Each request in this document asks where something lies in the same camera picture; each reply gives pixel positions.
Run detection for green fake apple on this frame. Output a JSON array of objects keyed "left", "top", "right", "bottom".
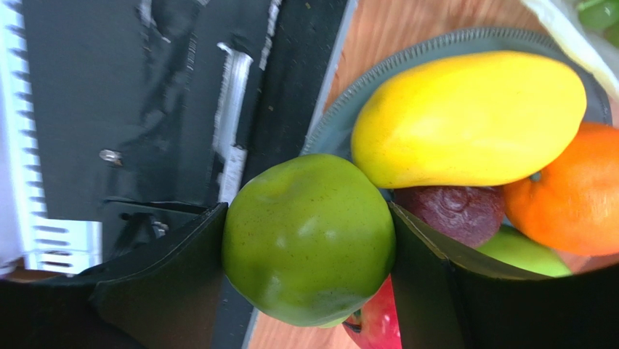
[{"left": 477, "top": 225, "right": 573, "bottom": 278}]

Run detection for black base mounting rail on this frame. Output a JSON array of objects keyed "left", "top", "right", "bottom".
[{"left": 1, "top": 1, "right": 356, "bottom": 348}]

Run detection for grey round plate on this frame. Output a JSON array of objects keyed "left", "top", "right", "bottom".
[{"left": 300, "top": 27, "right": 613, "bottom": 161}]

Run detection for pale yellow plastic bag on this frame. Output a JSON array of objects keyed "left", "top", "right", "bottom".
[{"left": 521, "top": 0, "right": 618, "bottom": 100}]

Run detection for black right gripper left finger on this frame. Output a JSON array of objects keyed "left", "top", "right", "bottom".
[{"left": 1, "top": 204, "right": 227, "bottom": 348}]

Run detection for yellow fake mango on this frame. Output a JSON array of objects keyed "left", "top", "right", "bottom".
[{"left": 351, "top": 51, "right": 587, "bottom": 189}]

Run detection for red fake fruit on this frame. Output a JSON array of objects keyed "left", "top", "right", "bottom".
[{"left": 342, "top": 276, "right": 402, "bottom": 349}]

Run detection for dark red fake plum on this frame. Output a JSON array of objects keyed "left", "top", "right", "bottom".
[{"left": 394, "top": 186, "right": 504, "bottom": 248}]

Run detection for green fake pear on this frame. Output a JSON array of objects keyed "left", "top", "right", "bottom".
[{"left": 222, "top": 153, "right": 396, "bottom": 327}]

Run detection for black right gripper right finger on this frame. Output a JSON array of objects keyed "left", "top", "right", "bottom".
[{"left": 389, "top": 204, "right": 618, "bottom": 349}]

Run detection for orange fake orange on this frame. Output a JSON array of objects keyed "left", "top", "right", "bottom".
[{"left": 503, "top": 121, "right": 618, "bottom": 256}]

